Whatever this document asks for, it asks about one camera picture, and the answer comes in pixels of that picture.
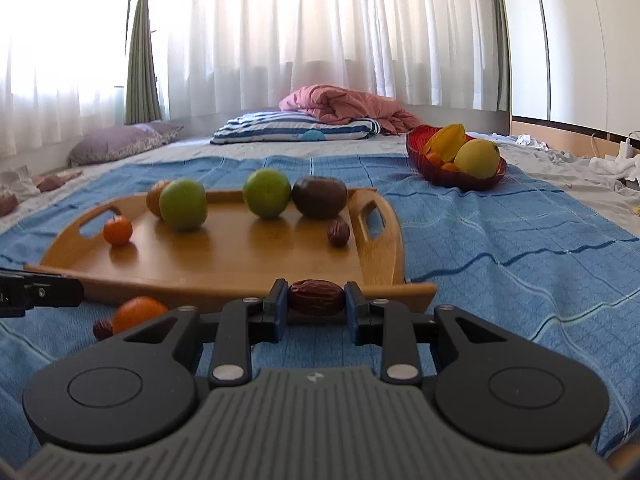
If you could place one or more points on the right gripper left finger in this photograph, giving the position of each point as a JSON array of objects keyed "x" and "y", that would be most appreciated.
[{"x": 233, "y": 332}]

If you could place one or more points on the small tangerine on tray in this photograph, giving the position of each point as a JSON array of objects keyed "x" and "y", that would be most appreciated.
[{"x": 117, "y": 231}]

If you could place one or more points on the purple pillow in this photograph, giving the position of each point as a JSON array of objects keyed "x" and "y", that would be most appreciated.
[{"x": 118, "y": 142}]

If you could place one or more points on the red date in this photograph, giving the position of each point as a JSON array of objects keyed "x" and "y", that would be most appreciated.
[
  {"x": 316, "y": 298},
  {"x": 102, "y": 329},
  {"x": 338, "y": 233}
]

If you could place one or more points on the red date on tray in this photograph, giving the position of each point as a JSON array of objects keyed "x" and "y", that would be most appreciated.
[{"x": 338, "y": 233}]

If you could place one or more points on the white cloth pile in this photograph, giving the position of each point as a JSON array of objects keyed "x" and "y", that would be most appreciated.
[
  {"x": 605, "y": 157},
  {"x": 18, "y": 183}
]

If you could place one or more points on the large brownish orange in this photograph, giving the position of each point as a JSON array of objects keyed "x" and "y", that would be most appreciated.
[{"x": 153, "y": 197}]

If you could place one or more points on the pink clothing pile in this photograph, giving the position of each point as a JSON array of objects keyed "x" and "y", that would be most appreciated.
[{"x": 45, "y": 182}]

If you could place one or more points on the wooden serving tray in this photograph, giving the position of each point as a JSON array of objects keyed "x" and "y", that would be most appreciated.
[{"x": 234, "y": 254}]

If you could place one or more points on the person's right hand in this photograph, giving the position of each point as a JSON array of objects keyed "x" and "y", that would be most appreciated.
[{"x": 625, "y": 456}]

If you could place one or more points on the green drape curtain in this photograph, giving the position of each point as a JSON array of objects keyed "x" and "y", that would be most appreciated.
[
  {"x": 141, "y": 103},
  {"x": 504, "y": 100}
]

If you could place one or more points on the blue checkered cloth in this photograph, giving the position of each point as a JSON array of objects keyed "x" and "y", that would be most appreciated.
[{"x": 525, "y": 256}]

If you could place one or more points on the pink blanket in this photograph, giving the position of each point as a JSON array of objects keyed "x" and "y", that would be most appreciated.
[{"x": 336, "y": 105}]

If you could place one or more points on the small orange in bowl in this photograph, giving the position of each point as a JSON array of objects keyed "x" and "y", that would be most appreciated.
[{"x": 436, "y": 160}]

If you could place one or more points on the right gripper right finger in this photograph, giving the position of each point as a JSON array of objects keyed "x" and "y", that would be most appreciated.
[{"x": 448, "y": 331}]

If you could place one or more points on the white cloth pile left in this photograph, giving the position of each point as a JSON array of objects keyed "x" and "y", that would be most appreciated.
[{"x": 18, "y": 183}]

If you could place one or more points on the white sheer curtain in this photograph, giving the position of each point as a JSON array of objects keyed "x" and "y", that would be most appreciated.
[{"x": 64, "y": 63}]

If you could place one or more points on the right green drape curtain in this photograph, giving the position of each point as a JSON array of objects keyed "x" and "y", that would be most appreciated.
[{"x": 504, "y": 100}]

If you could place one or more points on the yellow mango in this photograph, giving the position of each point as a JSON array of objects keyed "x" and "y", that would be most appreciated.
[{"x": 478, "y": 158}]

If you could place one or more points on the yellow star fruit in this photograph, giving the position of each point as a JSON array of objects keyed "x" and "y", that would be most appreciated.
[{"x": 446, "y": 142}]

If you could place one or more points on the white cloth pile right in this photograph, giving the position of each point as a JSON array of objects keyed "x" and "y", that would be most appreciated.
[{"x": 605, "y": 157}]

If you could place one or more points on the red glass fruit bowl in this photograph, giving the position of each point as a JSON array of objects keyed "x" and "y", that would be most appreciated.
[{"x": 415, "y": 141}]

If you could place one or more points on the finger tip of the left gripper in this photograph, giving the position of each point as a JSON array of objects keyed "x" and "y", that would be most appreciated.
[{"x": 21, "y": 291}]

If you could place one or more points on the small tangerine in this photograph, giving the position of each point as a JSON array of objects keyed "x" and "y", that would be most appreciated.
[
  {"x": 117, "y": 231},
  {"x": 135, "y": 312}
]

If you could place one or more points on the dark purple plum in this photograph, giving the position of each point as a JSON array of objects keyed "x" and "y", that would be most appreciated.
[{"x": 319, "y": 198}]

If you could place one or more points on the green apple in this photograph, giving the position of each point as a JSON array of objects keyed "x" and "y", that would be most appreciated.
[
  {"x": 267, "y": 192},
  {"x": 183, "y": 205}
]

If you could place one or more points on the green apple right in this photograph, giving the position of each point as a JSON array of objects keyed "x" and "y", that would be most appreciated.
[{"x": 267, "y": 192}]

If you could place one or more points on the green apple left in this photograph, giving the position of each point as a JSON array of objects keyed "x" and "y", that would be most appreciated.
[{"x": 183, "y": 205}]

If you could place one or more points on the blue striped pillow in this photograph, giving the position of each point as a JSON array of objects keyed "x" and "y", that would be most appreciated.
[{"x": 279, "y": 126}]

